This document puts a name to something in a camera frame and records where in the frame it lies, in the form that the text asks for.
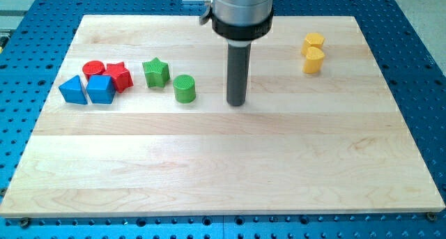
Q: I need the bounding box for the blue cube block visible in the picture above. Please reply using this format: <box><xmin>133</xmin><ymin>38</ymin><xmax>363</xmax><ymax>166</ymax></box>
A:
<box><xmin>86</xmin><ymin>75</ymin><xmax>116</xmax><ymax>104</ymax></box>

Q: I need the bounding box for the red star block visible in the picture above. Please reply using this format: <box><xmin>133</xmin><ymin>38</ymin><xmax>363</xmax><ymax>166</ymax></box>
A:
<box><xmin>103</xmin><ymin>62</ymin><xmax>134</xmax><ymax>93</ymax></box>

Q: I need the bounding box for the red cylinder block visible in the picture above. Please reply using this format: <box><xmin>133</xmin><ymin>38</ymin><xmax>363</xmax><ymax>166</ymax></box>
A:
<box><xmin>82</xmin><ymin>60</ymin><xmax>106</xmax><ymax>81</ymax></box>

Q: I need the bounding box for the light wooden board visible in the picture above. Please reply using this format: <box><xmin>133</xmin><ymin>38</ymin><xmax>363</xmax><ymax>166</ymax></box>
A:
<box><xmin>1</xmin><ymin>15</ymin><xmax>445</xmax><ymax>218</ymax></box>

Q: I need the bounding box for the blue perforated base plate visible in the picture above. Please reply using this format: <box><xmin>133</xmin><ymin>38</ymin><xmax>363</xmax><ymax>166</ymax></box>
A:
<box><xmin>1</xmin><ymin>0</ymin><xmax>445</xmax><ymax>238</ymax></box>

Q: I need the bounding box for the blue triangle block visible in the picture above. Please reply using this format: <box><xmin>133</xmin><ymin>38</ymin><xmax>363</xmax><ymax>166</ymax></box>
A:
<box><xmin>59</xmin><ymin>75</ymin><xmax>88</xmax><ymax>105</ymax></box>

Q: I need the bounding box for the yellow heart block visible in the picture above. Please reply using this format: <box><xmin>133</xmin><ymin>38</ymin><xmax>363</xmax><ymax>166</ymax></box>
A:
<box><xmin>302</xmin><ymin>47</ymin><xmax>325</xmax><ymax>74</ymax></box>

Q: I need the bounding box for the green cylinder block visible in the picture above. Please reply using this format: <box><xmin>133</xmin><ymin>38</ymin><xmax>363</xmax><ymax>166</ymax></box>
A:
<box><xmin>174</xmin><ymin>75</ymin><xmax>196</xmax><ymax>103</ymax></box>

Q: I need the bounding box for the green star block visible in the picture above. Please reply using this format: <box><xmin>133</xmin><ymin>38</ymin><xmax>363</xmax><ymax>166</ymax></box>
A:
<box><xmin>142</xmin><ymin>57</ymin><xmax>170</xmax><ymax>88</ymax></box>

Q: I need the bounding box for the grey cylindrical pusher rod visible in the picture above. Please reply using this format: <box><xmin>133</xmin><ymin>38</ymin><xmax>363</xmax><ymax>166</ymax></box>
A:
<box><xmin>226</xmin><ymin>40</ymin><xmax>251</xmax><ymax>107</ymax></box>

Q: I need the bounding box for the yellow hexagon block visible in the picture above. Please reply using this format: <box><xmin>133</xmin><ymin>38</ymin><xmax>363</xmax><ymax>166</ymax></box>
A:
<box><xmin>301</xmin><ymin>32</ymin><xmax>325</xmax><ymax>56</ymax></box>

